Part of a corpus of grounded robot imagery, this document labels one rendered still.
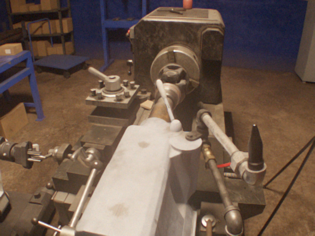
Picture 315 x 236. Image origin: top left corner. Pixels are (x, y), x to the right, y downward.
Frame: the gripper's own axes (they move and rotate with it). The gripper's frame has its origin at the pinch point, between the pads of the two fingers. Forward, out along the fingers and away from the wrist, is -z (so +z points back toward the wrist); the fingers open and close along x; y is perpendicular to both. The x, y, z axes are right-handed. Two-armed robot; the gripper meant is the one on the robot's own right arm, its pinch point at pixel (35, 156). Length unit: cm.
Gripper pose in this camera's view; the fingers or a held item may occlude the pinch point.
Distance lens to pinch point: 117.0
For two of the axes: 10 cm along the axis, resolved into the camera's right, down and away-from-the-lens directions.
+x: -0.6, 9.8, 1.6
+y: -1.6, 1.5, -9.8
